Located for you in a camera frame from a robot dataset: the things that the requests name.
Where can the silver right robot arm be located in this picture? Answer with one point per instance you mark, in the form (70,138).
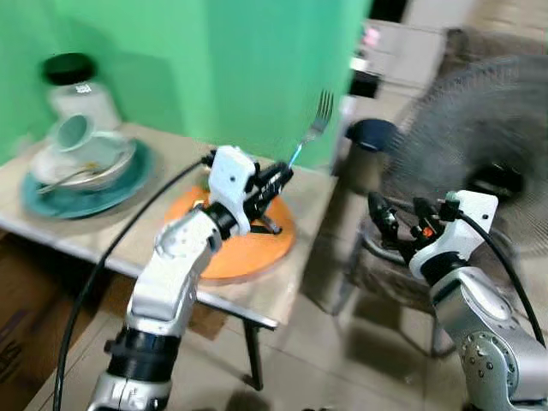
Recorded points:
(479,321)

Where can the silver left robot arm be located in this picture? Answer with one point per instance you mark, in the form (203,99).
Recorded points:
(167,287)

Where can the round orange placemat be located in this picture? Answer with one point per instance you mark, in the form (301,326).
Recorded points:
(257,248)

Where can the bin with dark blue lid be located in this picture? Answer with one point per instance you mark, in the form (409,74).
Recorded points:
(372,135)

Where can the beige table with black legs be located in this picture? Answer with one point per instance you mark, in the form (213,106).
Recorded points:
(171,163)

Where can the black standing fan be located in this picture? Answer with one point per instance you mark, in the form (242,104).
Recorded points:
(479,128)

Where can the green backdrop panel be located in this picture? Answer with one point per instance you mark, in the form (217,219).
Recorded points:
(214,60)

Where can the white shallow bowl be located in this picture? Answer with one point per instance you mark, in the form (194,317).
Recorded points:
(107,167)

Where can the white shelf unit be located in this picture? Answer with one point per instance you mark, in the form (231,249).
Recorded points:
(402,56)

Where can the round teal plate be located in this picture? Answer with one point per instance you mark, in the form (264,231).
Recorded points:
(77,204)

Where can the pale green cup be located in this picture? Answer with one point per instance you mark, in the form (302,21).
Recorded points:
(77,137)

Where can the metal spoon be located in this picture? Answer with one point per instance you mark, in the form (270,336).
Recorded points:
(64,180)

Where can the white jar with black lid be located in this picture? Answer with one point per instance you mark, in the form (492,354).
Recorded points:
(81,94)

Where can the brown cardboard box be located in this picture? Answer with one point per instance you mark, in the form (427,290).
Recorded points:
(34,317)

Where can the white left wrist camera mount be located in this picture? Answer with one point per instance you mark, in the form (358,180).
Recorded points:
(228,175)

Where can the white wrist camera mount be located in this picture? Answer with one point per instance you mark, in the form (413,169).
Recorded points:
(228,175)
(471,218)

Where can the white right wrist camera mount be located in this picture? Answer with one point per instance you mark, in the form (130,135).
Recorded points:
(471,218)

